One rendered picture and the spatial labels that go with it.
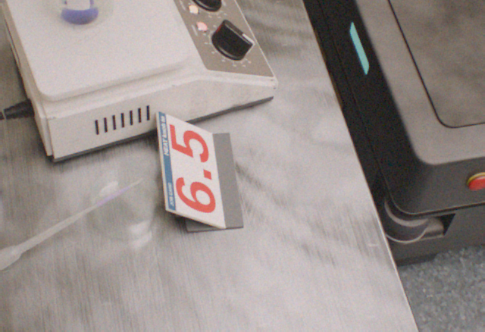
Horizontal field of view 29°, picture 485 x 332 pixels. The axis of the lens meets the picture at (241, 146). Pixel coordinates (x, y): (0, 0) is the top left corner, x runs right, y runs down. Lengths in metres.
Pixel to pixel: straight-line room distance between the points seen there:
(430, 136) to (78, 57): 0.69
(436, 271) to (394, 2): 0.46
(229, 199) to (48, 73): 0.17
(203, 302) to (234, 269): 0.04
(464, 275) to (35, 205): 1.00
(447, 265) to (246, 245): 0.92
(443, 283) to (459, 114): 0.38
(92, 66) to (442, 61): 0.76
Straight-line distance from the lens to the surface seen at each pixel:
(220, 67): 0.76
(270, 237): 0.75
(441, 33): 1.43
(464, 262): 1.65
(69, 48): 0.74
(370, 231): 0.76
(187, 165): 0.75
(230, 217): 0.75
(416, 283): 1.61
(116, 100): 0.73
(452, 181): 1.35
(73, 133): 0.75
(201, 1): 0.81
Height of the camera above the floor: 1.40
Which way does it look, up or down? 56 degrees down
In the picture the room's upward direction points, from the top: 7 degrees clockwise
